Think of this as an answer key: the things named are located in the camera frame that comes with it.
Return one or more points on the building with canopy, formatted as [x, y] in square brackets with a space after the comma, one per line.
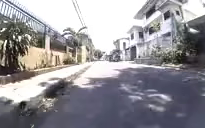
[203, 20]

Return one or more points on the green palm bush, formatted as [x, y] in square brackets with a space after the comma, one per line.
[13, 43]

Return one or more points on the grey concrete road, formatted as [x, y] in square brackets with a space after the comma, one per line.
[123, 100]

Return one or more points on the green bushes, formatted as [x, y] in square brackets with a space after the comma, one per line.
[166, 55]

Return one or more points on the yellow wall with metal fence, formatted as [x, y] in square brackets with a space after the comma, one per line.
[36, 58]

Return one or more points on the pale concrete sidewalk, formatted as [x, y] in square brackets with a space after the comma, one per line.
[20, 88]

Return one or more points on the palm tree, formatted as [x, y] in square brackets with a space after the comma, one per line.
[71, 34]

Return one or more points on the low dark kerb wall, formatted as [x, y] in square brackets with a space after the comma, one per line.
[13, 77]

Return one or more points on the large white building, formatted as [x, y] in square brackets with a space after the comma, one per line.
[160, 26]

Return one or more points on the small white building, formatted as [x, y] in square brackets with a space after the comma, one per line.
[121, 45]

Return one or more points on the pile of dark debris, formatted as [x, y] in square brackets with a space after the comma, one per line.
[55, 89]

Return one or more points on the vehicle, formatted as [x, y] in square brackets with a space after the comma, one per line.
[115, 56]

